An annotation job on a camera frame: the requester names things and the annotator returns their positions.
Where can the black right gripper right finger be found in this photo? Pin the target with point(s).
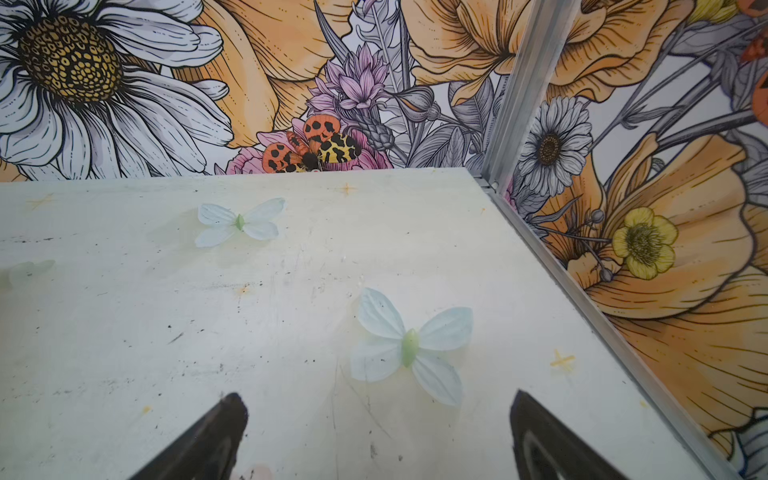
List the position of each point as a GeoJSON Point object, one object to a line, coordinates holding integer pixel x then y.
{"type": "Point", "coordinates": [545, 448]}

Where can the aluminium table edge rail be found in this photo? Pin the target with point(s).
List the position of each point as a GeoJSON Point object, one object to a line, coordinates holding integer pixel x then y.
{"type": "Point", "coordinates": [651, 388]}

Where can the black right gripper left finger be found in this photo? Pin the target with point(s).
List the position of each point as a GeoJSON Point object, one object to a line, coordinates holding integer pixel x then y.
{"type": "Point", "coordinates": [206, 450]}

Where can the aluminium corner post right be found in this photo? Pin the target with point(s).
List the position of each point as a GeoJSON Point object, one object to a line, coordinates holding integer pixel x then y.
{"type": "Point", "coordinates": [544, 38]}

